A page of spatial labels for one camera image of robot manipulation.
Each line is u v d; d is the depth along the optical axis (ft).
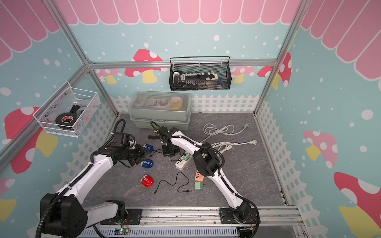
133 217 2.44
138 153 2.40
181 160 3.01
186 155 2.87
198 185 2.69
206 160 2.00
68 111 2.47
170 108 3.16
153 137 3.44
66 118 2.29
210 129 3.57
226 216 2.44
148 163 2.97
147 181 2.73
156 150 3.25
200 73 3.01
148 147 3.18
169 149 2.83
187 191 2.71
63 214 1.29
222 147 3.20
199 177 2.79
